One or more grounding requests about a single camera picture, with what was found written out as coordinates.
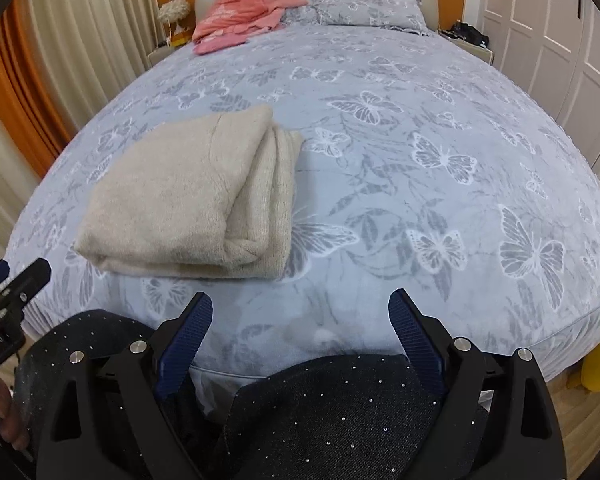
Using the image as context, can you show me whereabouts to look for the black items on nightstand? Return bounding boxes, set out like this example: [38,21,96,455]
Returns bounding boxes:
[439,20,491,48]

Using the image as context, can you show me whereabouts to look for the person's dark sparkly pants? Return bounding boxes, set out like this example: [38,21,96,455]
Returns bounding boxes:
[11,309,491,480]

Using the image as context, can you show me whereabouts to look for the beige knit sweater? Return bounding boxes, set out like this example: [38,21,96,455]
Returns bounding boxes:
[73,104,305,281]

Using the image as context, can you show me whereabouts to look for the grey butterfly print pillow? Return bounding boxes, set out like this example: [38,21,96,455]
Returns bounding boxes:
[279,0,429,37]

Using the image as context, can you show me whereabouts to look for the butterfly print bed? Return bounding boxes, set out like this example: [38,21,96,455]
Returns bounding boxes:
[2,22,600,381]

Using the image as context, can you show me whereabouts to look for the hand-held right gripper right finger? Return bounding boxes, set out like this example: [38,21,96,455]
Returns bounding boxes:
[388,288,566,480]

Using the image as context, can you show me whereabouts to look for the white panelled wardrobe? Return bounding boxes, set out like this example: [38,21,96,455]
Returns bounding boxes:
[480,0,600,177]

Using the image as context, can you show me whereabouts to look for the white feathery table lamp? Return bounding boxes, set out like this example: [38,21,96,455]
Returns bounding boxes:
[158,0,191,31]

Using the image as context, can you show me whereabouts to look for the orange curtain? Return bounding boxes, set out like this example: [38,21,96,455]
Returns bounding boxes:
[0,7,77,178]

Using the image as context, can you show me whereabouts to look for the beige curtain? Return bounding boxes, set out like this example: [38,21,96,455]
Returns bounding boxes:
[0,0,153,273]

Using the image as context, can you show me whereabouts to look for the white nightstand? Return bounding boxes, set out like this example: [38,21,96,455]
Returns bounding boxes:
[147,40,197,69]
[447,35,497,67]

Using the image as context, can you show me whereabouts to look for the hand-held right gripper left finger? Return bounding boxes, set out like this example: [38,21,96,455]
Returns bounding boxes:
[36,291,214,480]

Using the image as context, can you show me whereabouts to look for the pink garment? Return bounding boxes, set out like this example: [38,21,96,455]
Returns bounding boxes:
[192,0,308,56]

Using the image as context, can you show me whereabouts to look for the person's left hand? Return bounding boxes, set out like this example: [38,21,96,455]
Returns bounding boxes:
[0,376,32,457]

